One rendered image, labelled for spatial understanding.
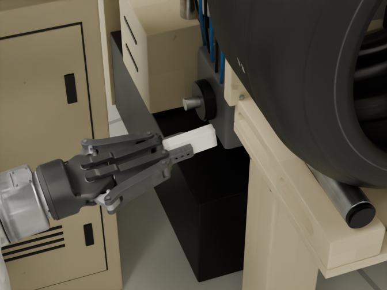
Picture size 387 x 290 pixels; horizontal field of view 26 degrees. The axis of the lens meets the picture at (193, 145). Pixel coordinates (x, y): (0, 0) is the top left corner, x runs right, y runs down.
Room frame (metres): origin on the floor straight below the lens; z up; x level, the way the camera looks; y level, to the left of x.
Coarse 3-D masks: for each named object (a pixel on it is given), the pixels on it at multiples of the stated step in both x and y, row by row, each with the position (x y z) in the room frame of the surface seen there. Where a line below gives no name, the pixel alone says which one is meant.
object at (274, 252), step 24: (264, 192) 1.21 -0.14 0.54; (264, 216) 1.20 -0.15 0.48; (264, 240) 1.19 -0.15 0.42; (288, 240) 1.18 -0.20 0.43; (264, 264) 1.18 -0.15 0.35; (288, 264) 1.18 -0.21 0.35; (312, 264) 1.20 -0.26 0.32; (264, 288) 1.17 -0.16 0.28; (288, 288) 1.19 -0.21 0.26; (312, 288) 1.21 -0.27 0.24
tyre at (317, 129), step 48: (240, 0) 0.86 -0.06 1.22; (288, 0) 0.79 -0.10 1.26; (336, 0) 0.77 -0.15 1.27; (240, 48) 0.85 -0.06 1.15; (288, 48) 0.77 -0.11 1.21; (336, 48) 0.76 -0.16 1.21; (384, 48) 1.11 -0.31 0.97; (288, 96) 0.77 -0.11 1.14; (336, 96) 0.77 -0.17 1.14; (384, 96) 1.06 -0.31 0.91; (288, 144) 0.80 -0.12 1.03; (336, 144) 0.77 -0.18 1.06; (384, 144) 0.94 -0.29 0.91
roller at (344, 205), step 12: (312, 168) 0.90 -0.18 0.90; (324, 180) 0.87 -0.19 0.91; (336, 192) 0.84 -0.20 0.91; (348, 192) 0.83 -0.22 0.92; (360, 192) 0.83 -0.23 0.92; (336, 204) 0.83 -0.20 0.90; (348, 204) 0.81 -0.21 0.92; (360, 204) 0.81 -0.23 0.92; (372, 204) 0.82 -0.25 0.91; (348, 216) 0.80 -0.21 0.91; (360, 216) 0.80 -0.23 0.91; (372, 216) 0.81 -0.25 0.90
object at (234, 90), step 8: (376, 24) 1.21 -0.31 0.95; (368, 32) 1.19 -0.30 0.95; (232, 72) 1.11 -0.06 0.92; (232, 80) 1.11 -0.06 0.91; (232, 88) 1.11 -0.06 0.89; (240, 88) 1.11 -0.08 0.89; (224, 96) 1.13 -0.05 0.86; (232, 96) 1.11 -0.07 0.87; (240, 96) 1.11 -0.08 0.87; (248, 96) 1.12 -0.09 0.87; (232, 104) 1.11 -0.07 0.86
